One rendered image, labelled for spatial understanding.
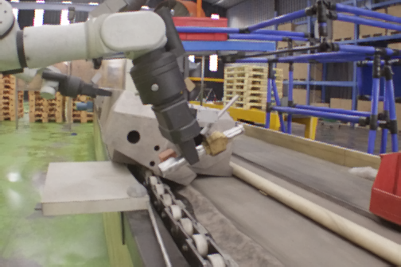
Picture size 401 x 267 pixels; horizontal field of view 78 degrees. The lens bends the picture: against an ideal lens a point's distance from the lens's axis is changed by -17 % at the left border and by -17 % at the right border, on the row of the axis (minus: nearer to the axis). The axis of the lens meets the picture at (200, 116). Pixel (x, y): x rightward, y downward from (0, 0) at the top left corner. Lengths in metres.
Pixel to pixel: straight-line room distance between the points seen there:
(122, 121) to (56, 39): 0.30
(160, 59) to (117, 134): 0.27
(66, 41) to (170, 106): 0.21
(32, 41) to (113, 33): 0.13
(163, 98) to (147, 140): 0.24
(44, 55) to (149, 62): 0.18
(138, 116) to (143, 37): 0.27
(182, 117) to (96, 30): 0.21
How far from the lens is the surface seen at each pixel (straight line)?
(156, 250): 0.46
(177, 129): 0.51
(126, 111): 0.71
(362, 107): 11.23
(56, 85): 1.19
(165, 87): 0.50
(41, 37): 0.50
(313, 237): 0.59
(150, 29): 0.49
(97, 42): 0.48
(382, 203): 0.67
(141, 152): 0.73
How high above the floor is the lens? 1.01
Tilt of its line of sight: 5 degrees down
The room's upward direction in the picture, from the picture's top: 2 degrees clockwise
